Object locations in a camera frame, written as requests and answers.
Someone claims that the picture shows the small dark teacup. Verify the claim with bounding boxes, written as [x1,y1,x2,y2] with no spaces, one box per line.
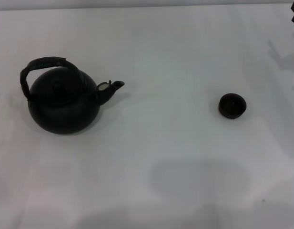
[218,93,247,119]

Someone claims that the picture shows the black round teapot with handle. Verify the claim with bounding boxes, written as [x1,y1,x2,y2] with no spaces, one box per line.
[19,56,125,135]

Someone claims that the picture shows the black teapot lid with knob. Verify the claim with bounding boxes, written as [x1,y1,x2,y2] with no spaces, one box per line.
[45,76,75,107]

